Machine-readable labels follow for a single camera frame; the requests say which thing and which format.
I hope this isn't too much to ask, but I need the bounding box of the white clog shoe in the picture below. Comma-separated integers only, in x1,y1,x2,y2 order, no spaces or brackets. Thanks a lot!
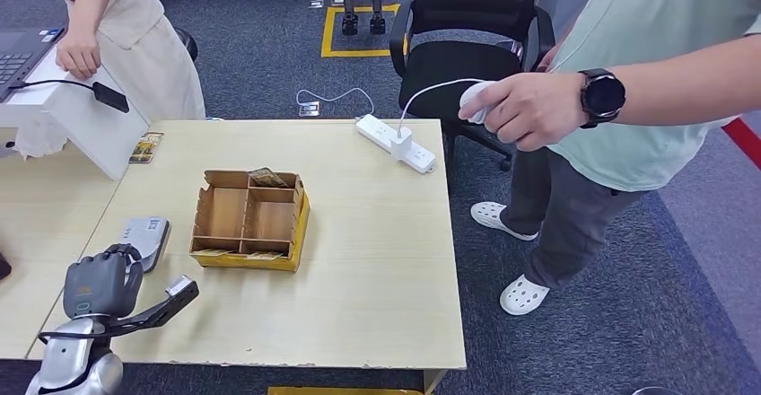
499,273,551,317
470,200,539,241

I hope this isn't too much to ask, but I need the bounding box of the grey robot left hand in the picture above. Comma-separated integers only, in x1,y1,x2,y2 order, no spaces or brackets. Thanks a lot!
62,243,145,320

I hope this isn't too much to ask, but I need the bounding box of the white charger plug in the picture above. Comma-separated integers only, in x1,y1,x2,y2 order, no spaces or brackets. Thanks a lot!
389,127,413,162

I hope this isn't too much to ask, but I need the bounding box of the picture card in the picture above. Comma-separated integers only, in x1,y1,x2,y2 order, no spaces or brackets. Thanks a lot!
128,131,165,165

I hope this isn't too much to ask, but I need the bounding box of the grey card reader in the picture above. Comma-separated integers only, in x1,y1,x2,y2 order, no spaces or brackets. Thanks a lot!
121,216,171,275

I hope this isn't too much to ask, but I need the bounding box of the white charger cable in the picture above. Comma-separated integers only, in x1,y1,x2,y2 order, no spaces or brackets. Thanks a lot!
396,78,489,139

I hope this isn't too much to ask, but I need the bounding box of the wooden compartment box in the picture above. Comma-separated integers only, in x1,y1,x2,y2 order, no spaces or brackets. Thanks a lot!
188,169,311,273

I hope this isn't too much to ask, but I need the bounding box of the red floor tape line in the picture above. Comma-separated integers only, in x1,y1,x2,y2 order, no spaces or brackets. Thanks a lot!
722,117,761,171

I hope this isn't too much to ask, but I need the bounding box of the person's hand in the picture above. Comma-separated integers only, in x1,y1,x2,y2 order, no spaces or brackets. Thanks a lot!
55,29,102,81

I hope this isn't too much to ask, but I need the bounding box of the black office chair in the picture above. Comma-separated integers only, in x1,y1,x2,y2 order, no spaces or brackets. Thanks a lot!
389,0,557,172

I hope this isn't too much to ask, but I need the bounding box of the white floor cable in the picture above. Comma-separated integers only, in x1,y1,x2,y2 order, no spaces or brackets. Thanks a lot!
295,85,376,120

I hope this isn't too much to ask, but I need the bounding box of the white desk stand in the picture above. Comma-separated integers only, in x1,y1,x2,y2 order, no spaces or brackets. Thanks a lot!
0,47,150,181

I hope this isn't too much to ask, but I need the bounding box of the yellow floor tape square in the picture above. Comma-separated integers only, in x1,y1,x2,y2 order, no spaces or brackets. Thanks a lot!
320,2,408,58

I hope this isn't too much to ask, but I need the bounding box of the person's left hand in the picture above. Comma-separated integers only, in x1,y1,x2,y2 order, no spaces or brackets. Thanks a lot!
458,71,590,154

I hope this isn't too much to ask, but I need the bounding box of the black stool base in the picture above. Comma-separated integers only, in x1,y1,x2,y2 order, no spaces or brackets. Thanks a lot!
173,26,198,64

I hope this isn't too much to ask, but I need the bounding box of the dark laptop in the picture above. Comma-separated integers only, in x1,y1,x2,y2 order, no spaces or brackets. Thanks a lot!
0,26,66,103

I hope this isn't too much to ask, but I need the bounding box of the patterned card in box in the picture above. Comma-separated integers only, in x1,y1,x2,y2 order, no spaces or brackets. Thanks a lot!
248,167,290,189

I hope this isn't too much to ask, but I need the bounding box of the white power strip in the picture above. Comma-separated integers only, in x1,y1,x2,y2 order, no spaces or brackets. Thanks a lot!
355,113,437,175

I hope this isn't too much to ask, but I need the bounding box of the person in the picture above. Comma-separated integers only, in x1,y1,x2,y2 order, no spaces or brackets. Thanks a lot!
12,0,207,159
458,0,761,317

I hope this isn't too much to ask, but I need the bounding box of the black adapter with cable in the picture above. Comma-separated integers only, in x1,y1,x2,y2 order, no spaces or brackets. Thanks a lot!
8,78,131,114

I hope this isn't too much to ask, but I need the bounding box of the person's right hand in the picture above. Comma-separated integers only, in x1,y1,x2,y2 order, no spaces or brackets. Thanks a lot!
535,44,563,74

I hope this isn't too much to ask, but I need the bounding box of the white handheld controller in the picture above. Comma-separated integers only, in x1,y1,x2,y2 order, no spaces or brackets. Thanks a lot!
459,80,497,125

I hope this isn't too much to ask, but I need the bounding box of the black wristwatch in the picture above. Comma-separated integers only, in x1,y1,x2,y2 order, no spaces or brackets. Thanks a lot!
577,67,627,130

